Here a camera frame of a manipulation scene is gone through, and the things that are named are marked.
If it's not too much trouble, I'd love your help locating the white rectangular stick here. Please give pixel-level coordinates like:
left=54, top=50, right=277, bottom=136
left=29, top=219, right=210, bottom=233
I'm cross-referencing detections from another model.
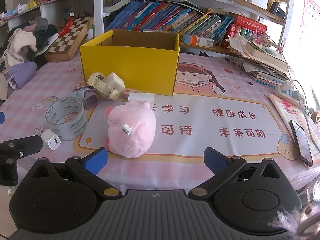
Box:
left=127, top=93, right=155, bottom=103

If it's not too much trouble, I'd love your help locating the yellow cardboard box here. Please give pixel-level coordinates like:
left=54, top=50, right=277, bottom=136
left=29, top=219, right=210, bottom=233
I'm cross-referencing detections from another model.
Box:
left=79, top=29, right=180, bottom=97

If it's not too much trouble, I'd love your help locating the cream children's watch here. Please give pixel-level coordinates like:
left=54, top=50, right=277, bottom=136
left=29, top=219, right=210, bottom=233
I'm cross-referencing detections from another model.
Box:
left=87, top=72, right=125, bottom=101

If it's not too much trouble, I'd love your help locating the stack of papers and books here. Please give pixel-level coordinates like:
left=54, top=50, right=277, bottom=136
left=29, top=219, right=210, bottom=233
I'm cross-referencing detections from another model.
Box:
left=226, top=34, right=294, bottom=88

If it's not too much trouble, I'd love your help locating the pile of clothes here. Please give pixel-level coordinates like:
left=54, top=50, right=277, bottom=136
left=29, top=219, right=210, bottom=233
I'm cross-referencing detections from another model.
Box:
left=0, top=17, right=59, bottom=100

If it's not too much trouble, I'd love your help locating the white and orange box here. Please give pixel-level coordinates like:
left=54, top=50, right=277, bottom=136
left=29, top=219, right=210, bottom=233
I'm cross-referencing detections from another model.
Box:
left=182, top=34, right=214, bottom=47

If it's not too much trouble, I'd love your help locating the purple garment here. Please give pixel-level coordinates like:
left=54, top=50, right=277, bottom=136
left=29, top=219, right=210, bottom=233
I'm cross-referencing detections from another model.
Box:
left=7, top=62, right=37, bottom=90

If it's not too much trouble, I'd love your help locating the row of colourful books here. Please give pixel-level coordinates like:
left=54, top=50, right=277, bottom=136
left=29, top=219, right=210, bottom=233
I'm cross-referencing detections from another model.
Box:
left=104, top=0, right=234, bottom=47

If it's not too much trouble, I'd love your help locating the pink plush toy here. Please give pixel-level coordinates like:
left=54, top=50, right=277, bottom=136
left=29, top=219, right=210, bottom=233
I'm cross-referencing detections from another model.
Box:
left=105, top=101, right=157, bottom=158

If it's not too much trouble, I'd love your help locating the red hanging ornament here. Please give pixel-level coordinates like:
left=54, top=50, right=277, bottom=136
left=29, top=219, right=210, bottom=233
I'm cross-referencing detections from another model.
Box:
left=59, top=12, right=75, bottom=37

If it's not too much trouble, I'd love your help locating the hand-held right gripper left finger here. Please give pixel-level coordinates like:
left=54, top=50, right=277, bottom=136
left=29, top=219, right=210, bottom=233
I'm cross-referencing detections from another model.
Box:
left=27, top=147, right=123, bottom=200

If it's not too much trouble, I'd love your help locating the clear tape roll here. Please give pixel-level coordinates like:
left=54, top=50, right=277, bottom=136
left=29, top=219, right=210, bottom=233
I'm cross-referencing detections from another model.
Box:
left=45, top=96, right=87, bottom=141

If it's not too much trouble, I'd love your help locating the black box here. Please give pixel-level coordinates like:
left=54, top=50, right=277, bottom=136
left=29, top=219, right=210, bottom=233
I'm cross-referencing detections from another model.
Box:
left=269, top=2, right=286, bottom=19

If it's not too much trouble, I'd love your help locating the pink printed desk mat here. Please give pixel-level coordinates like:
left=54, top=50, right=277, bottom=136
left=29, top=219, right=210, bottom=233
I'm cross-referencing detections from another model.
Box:
left=0, top=51, right=320, bottom=197

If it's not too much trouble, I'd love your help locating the dried flower bunch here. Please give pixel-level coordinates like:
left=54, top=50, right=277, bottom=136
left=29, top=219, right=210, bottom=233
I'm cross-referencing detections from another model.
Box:
left=246, top=29, right=272, bottom=48

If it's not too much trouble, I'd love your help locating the white bookshelf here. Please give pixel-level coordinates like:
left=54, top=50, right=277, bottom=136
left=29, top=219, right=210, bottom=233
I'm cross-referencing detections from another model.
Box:
left=93, top=0, right=298, bottom=55

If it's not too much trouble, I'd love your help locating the white power strip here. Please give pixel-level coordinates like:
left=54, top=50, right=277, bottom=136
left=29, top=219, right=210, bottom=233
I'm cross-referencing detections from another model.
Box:
left=272, top=80, right=304, bottom=103

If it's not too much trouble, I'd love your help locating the pink booklet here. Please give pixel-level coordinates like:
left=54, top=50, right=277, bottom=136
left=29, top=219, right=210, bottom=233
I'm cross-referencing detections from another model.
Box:
left=269, top=93, right=320, bottom=164

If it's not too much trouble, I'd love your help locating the black smartphone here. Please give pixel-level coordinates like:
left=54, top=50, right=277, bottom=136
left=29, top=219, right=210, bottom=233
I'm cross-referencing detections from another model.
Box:
left=289, top=119, right=314, bottom=167

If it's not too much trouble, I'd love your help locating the black pen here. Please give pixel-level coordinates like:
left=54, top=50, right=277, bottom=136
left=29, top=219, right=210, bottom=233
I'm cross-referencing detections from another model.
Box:
left=224, top=57, right=244, bottom=67

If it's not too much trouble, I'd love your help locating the white charger cube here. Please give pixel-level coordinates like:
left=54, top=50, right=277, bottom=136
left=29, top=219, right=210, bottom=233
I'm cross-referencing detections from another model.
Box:
left=40, top=129, right=62, bottom=151

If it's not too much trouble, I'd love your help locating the wooden chessboard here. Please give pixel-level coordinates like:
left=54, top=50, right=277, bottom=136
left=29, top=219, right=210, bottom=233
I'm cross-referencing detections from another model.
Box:
left=44, top=16, right=93, bottom=62

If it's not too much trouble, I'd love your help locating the white wall shelf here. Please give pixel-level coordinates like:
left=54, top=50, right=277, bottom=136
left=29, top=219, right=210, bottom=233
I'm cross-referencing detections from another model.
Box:
left=0, top=0, right=94, bottom=29

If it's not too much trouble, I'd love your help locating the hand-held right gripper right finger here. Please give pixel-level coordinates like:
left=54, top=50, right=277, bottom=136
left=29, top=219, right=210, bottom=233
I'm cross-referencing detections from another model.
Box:
left=188, top=147, right=290, bottom=200

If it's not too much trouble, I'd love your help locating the red box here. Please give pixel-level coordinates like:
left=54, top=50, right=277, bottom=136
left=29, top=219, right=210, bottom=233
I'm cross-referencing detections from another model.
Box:
left=226, top=14, right=268, bottom=42

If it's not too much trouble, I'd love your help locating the fluffy lilac keychain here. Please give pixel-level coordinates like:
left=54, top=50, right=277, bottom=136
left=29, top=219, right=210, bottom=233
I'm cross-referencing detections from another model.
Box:
left=267, top=177, right=320, bottom=240

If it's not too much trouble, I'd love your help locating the wall poster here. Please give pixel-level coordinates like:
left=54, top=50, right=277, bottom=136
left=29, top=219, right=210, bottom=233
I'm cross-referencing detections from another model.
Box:
left=299, top=0, right=320, bottom=47

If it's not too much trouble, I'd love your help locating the pink eraser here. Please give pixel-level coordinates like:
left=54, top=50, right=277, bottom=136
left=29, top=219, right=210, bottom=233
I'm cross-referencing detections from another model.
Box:
left=121, top=88, right=138, bottom=99

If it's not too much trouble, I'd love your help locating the purple children's watch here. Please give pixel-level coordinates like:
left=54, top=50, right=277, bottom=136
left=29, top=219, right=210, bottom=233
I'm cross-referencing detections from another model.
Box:
left=72, top=85, right=100, bottom=110

